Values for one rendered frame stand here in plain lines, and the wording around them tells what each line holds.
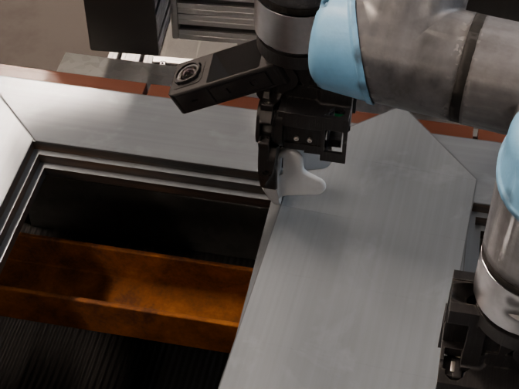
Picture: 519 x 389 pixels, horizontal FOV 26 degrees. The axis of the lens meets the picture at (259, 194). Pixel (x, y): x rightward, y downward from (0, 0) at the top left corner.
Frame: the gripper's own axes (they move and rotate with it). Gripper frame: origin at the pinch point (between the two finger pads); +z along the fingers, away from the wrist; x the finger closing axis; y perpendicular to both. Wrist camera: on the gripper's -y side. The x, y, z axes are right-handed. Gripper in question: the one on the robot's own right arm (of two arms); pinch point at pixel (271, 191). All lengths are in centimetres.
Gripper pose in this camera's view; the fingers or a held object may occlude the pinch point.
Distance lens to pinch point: 108.9
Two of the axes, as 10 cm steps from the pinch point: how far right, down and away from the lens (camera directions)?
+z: 0.0, 6.8, 7.3
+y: 9.8, 1.4, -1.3
